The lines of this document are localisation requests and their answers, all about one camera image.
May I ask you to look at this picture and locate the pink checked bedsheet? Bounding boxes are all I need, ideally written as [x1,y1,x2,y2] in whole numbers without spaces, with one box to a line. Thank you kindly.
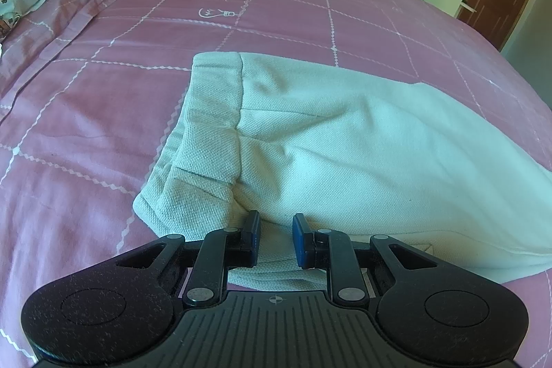
[0,0,552,368]

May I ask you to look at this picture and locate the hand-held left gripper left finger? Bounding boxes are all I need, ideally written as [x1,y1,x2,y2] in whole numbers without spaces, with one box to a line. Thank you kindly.
[116,210,262,309]

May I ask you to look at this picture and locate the white pants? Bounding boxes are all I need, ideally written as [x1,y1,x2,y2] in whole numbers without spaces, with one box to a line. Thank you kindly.
[132,51,552,294]

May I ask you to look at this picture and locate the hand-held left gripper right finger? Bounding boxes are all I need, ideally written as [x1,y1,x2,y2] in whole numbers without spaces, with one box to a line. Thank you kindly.
[292,213,440,305]

